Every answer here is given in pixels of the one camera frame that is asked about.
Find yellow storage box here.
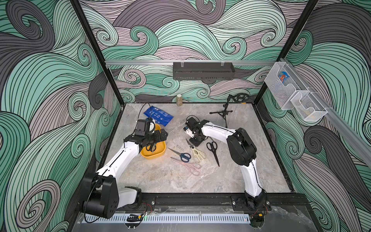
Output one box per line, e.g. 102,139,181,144
140,122,167,160

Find large black scissors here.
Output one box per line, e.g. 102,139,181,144
206,141,220,167

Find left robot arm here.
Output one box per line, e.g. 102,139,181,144
80,129,168,219

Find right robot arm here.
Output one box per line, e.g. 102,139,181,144
184,117,266,210

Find cream kitchen shears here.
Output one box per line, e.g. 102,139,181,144
186,140,207,163

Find blue snack packet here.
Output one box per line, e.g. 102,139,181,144
144,106,174,126

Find black mini tripod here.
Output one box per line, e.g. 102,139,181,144
209,93,249,128

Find small beige bottle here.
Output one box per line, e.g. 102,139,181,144
176,94,183,106

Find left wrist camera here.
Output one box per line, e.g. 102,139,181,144
134,119,156,136

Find blue handled scissors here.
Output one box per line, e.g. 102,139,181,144
170,148,191,163

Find pink handled scissors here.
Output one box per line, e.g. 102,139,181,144
171,157,202,176

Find black wall shelf basket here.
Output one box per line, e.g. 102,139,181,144
173,62,235,83

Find white perforated cable duct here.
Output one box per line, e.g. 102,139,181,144
96,213,251,224

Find aluminium wall rail back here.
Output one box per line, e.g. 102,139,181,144
105,59,275,66

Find aluminium wall rail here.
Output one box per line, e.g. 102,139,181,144
105,59,275,66
280,58,371,167

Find large clear wall bin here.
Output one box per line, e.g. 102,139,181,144
265,62,299,110

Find small clear wall bin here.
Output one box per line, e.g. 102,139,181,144
290,90,328,122

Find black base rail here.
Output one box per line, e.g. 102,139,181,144
78,192,314,212

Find aluminium wall rail right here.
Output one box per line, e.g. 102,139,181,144
280,58,371,167

